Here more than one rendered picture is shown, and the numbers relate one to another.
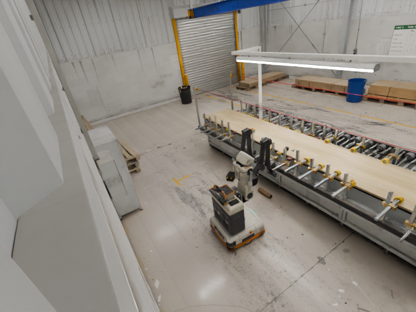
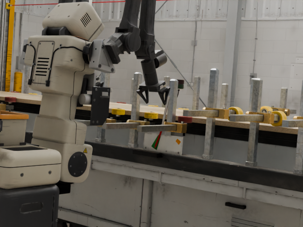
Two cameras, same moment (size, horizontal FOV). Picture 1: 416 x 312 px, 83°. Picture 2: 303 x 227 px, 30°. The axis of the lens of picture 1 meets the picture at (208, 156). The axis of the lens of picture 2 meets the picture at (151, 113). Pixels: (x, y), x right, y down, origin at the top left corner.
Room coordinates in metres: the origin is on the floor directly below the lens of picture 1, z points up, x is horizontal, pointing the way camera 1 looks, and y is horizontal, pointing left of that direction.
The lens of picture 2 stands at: (0.49, 0.22, 1.07)
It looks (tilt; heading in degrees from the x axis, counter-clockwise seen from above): 3 degrees down; 334
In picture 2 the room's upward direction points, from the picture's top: 4 degrees clockwise
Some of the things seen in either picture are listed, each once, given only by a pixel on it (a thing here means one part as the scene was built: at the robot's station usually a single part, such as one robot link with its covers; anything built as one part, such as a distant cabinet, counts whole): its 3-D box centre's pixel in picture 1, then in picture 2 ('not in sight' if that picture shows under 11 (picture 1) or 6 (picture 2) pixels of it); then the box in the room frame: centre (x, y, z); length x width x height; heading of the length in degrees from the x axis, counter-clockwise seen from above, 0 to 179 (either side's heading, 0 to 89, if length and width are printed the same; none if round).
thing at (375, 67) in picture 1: (289, 62); not in sight; (3.62, -1.41, 2.34); 2.40 x 0.12 x 0.08; 28
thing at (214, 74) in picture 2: (296, 163); (211, 114); (3.01, -1.35, 0.94); 0.04 x 0.04 x 0.48; 28
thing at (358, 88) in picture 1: (355, 90); not in sight; (7.60, -5.28, 0.36); 0.59 x 0.57 x 0.73; 118
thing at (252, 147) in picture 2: (311, 171); (254, 126); (2.79, -1.47, 0.90); 0.04 x 0.04 x 0.48; 28
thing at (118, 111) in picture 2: not in sight; (117, 117); (3.68, -1.11, 0.85); 0.08 x 0.08 x 0.11
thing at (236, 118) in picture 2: (310, 171); (256, 117); (2.73, -1.44, 0.95); 0.50 x 0.04 x 0.04; 118
